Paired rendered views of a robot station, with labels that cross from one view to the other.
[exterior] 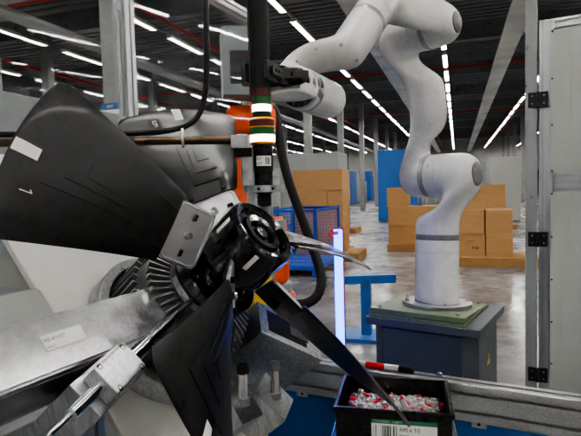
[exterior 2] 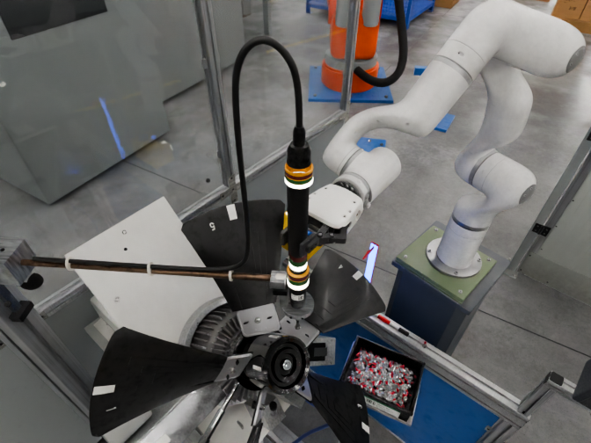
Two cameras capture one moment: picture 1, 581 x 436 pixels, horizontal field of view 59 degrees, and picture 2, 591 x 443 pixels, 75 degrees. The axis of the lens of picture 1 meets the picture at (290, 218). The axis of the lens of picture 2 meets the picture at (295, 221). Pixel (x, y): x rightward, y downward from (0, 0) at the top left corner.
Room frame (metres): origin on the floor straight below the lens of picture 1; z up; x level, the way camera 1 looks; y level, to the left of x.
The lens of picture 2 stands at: (0.43, -0.05, 1.98)
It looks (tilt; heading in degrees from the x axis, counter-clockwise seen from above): 43 degrees down; 13
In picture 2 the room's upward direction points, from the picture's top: straight up
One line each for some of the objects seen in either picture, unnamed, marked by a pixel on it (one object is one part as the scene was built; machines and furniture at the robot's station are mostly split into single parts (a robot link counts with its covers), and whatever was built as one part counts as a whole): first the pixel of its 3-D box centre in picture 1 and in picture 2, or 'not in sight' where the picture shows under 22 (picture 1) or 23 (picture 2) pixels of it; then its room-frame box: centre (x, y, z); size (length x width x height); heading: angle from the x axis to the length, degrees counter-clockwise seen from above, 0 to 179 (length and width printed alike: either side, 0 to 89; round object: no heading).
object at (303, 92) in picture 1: (288, 84); (332, 209); (0.99, 0.00, 1.49); 0.11 x 0.10 x 0.07; 153
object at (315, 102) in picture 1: (303, 89); (351, 194); (1.04, -0.03, 1.48); 0.09 x 0.03 x 0.08; 63
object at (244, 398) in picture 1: (243, 384); (273, 410); (0.77, 0.08, 0.99); 0.02 x 0.02 x 0.06
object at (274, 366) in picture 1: (275, 380); not in sight; (0.85, 0.03, 0.96); 0.02 x 0.02 x 0.06
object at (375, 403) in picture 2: (393, 409); (381, 377); (0.99, -0.19, 0.85); 0.22 x 0.17 x 0.07; 77
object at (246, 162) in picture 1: (257, 163); (293, 292); (0.89, 0.05, 1.33); 0.09 x 0.07 x 0.10; 98
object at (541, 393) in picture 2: not in sight; (539, 395); (0.97, -0.59, 0.96); 0.03 x 0.03 x 0.20; 63
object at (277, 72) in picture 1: (281, 72); (317, 243); (0.89, 0.01, 1.49); 0.07 x 0.03 x 0.03; 153
